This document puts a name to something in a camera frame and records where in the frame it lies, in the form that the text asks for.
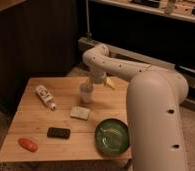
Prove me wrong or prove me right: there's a vertical metal pole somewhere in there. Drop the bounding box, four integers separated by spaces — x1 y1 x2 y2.
85 0 92 41

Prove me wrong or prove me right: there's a wooden folding table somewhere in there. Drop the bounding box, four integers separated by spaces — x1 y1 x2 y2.
0 77 127 162

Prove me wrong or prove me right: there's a translucent ceramic cup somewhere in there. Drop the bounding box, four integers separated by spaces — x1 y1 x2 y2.
79 82 94 103

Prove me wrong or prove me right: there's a grey metal rail beam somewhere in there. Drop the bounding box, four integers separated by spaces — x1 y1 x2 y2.
78 37 195 92

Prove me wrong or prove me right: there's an upper wooden shelf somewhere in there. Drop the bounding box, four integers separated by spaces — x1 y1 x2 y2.
92 0 195 23

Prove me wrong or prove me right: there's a beige sponge block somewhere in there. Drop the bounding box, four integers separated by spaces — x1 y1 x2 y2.
70 106 90 120

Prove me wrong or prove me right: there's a green bowl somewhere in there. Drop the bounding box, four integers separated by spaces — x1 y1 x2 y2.
94 118 130 156

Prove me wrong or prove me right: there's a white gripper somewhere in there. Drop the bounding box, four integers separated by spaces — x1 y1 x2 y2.
89 70 115 89

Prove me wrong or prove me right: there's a black rectangular object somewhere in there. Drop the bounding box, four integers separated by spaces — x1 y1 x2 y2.
47 127 71 139

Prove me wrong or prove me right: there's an orange oblong object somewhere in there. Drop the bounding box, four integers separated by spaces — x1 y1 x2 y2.
18 138 38 152

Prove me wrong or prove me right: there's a white lying bottle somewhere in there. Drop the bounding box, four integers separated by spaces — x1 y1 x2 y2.
35 85 56 110

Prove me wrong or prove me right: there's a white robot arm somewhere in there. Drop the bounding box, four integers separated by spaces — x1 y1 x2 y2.
83 44 189 171

